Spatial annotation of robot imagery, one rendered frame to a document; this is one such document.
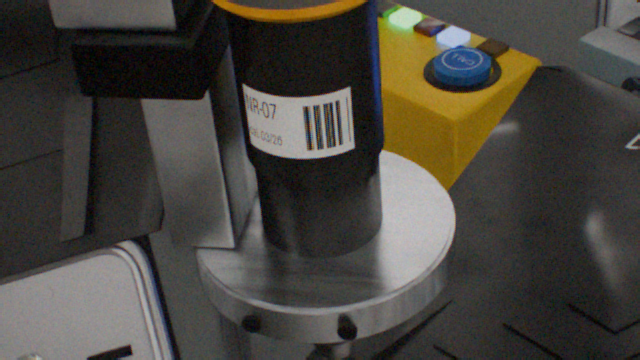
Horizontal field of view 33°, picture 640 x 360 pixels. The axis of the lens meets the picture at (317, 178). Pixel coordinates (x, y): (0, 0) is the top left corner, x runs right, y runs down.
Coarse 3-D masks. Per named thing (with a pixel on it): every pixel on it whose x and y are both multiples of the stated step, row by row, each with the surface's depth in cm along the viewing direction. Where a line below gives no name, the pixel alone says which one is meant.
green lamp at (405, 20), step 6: (396, 12) 82; (402, 12) 82; (408, 12) 82; (414, 12) 82; (390, 18) 82; (396, 18) 82; (402, 18) 81; (408, 18) 81; (414, 18) 81; (420, 18) 82; (402, 24) 81; (408, 24) 81
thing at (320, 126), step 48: (240, 48) 24; (288, 48) 23; (336, 48) 23; (240, 96) 25; (288, 96) 24; (336, 96) 24; (288, 144) 25; (336, 144) 25; (288, 192) 26; (336, 192) 26; (288, 240) 27; (336, 240) 27
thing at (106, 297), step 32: (96, 256) 30; (128, 256) 30; (0, 288) 31; (32, 288) 31; (64, 288) 31; (96, 288) 30; (128, 288) 30; (0, 320) 31; (32, 320) 31; (64, 320) 31; (96, 320) 30; (128, 320) 30; (160, 320) 30; (0, 352) 31; (32, 352) 31; (64, 352) 31; (96, 352) 30; (160, 352) 30
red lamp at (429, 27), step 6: (426, 18) 81; (432, 18) 81; (414, 24) 81; (420, 24) 80; (426, 24) 80; (432, 24) 80; (438, 24) 80; (444, 24) 80; (414, 30) 81; (420, 30) 80; (426, 30) 80; (432, 30) 80; (438, 30) 80; (426, 36) 80; (432, 36) 80
